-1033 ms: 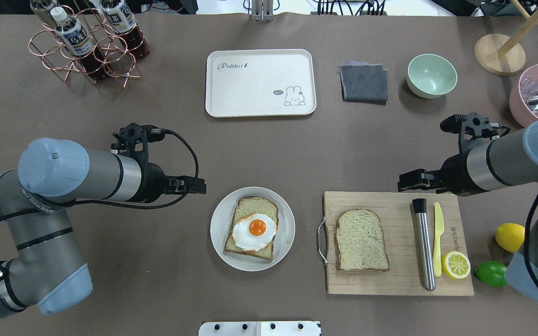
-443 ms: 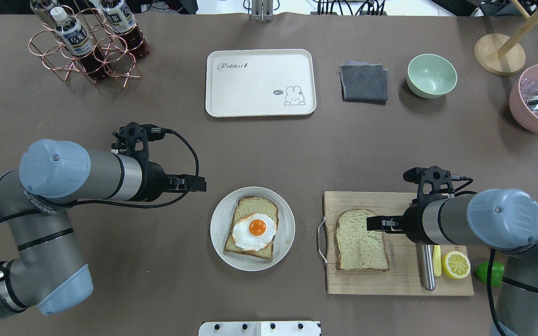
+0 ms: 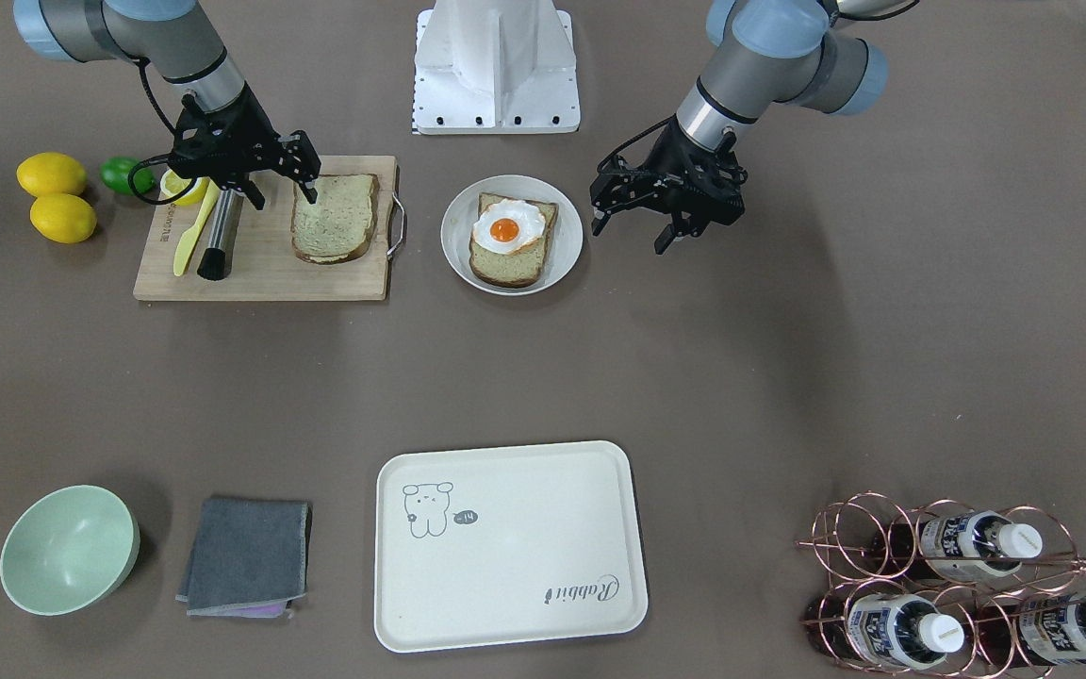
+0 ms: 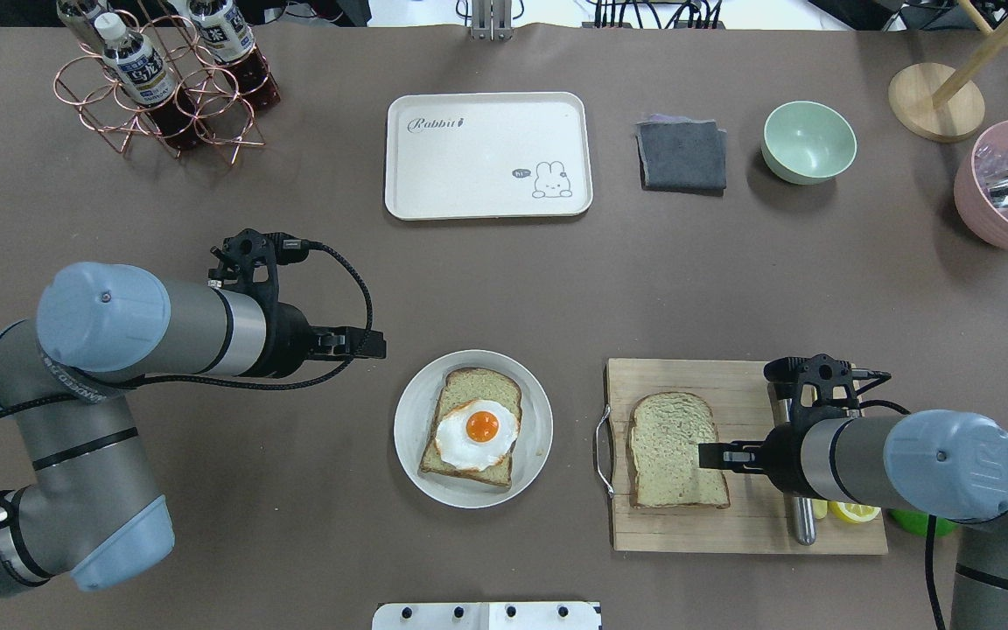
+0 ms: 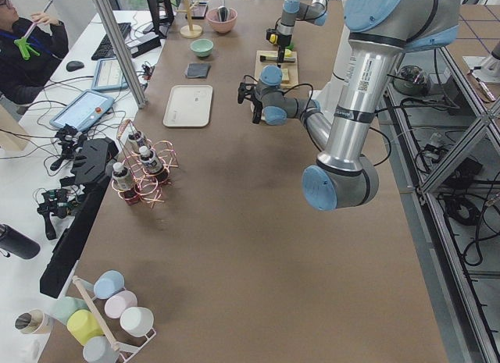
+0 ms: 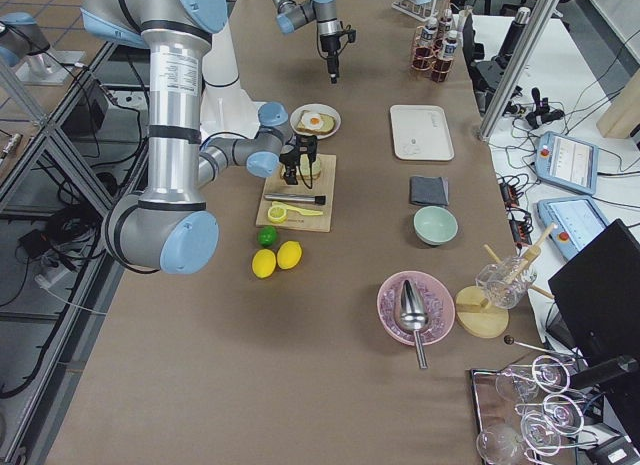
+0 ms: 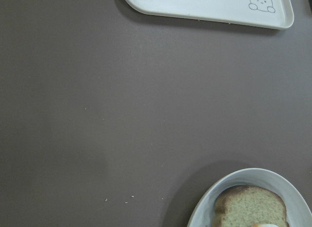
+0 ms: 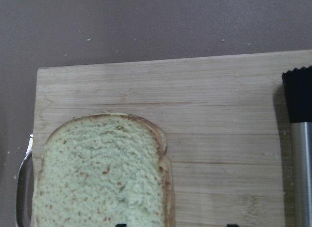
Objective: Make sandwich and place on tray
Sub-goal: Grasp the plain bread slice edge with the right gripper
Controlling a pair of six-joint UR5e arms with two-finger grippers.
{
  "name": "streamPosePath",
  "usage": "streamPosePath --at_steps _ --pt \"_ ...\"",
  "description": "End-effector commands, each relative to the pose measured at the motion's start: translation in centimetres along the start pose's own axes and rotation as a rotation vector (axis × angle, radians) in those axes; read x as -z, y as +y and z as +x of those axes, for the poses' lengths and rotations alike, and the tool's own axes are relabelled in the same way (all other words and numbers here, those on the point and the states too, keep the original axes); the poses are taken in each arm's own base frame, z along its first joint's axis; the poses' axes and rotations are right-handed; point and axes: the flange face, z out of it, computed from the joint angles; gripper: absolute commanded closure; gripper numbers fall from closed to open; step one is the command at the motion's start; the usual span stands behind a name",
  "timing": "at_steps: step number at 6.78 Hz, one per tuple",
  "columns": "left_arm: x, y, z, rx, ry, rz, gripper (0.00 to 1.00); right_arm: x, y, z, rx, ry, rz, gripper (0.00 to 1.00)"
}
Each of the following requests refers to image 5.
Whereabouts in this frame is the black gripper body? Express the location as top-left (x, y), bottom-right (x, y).
top-left (277, 34), bottom-right (291, 49)
top-left (251, 95), bottom-right (263, 114)

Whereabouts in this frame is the bread slice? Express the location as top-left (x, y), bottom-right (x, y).
top-left (281, 68), bottom-right (290, 84)

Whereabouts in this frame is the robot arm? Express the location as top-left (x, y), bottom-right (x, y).
top-left (274, 0), bottom-right (330, 66)
top-left (238, 0), bottom-right (461, 211)

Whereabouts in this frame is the cream rabbit tray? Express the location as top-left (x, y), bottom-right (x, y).
top-left (162, 85), bottom-right (213, 128)

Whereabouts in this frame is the steel muddler black tip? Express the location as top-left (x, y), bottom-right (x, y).
top-left (259, 55), bottom-right (296, 63)

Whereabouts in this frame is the wooden cutting board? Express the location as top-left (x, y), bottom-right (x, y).
top-left (254, 50), bottom-right (298, 88)

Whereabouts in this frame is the metal ice scoop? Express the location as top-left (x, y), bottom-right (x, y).
top-left (217, 5), bottom-right (230, 23)

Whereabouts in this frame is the pink bowl with ice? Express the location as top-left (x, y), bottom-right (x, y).
top-left (205, 8), bottom-right (238, 34)

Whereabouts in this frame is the grey folded cloth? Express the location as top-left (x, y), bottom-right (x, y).
top-left (185, 62), bottom-right (211, 79)

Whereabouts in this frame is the mint green bowl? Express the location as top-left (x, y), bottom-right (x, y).
top-left (190, 38), bottom-right (214, 58)

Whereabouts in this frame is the wooden mug tree stand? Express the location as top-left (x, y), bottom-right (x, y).
top-left (176, 0), bottom-right (203, 39)

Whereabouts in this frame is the tea bottle front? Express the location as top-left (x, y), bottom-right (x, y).
top-left (139, 146), bottom-right (167, 184)

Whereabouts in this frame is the tea bottle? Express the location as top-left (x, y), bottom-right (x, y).
top-left (127, 131), bottom-right (149, 154)
top-left (139, 146), bottom-right (167, 184)
top-left (112, 162), bottom-right (139, 205)

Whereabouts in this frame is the tea bottle right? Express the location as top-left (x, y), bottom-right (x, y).
top-left (127, 131), bottom-right (149, 154)

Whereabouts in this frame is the tea bottle left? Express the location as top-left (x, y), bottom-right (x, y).
top-left (112, 162), bottom-right (139, 205)

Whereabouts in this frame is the blue teach pendant far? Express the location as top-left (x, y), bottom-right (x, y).
top-left (91, 58), bottom-right (128, 92)

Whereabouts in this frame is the blue teach pendant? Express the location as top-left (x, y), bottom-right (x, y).
top-left (49, 90), bottom-right (114, 132)
top-left (91, 58), bottom-right (128, 92)

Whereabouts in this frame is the black keyboard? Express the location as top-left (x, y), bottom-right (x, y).
top-left (91, 23), bottom-right (131, 60)

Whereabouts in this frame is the blue teach pendant near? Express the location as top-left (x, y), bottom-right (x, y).
top-left (49, 90), bottom-right (114, 132)

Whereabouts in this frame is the black long bar device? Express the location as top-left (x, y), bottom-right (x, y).
top-left (39, 137), bottom-right (119, 298)

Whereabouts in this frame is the black computer mouse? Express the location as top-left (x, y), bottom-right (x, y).
top-left (66, 60), bottom-right (84, 72)

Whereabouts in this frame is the blue cup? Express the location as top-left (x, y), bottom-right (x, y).
top-left (93, 270), bottom-right (125, 300)

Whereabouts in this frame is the seated person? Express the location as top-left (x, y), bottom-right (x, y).
top-left (1, 0), bottom-right (69, 105)

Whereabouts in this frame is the pink cup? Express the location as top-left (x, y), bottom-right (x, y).
top-left (104, 290), bottom-right (138, 319)

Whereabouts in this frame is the white cup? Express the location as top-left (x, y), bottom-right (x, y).
top-left (120, 306), bottom-right (154, 337)

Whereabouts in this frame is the white cup rack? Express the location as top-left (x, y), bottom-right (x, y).
top-left (72, 276), bottom-right (157, 362)

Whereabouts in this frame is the green cup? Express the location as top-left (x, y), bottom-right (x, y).
top-left (50, 296), bottom-right (89, 326)

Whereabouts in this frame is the yellow cup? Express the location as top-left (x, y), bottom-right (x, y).
top-left (66, 309), bottom-right (104, 346)

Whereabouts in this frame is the black water bottle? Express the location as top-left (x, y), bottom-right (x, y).
top-left (1, 224), bottom-right (41, 259)

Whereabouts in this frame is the grey cup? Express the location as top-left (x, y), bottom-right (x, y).
top-left (83, 336), bottom-right (119, 363)

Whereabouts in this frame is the paper cup with metal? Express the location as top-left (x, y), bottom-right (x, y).
top-left (15, 309), bottom-right (53, 334)

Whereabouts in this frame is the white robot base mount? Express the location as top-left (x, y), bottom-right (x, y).
top-left (311, 0), bottom-right (352, 123)

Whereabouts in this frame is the copper wire bottle rack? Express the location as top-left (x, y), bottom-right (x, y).
top-left (111, 119), bottom-right (179, 207)

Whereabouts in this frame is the aluminium frame post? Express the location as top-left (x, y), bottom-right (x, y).
top-left (92, 0), bottom-right (147, 109)

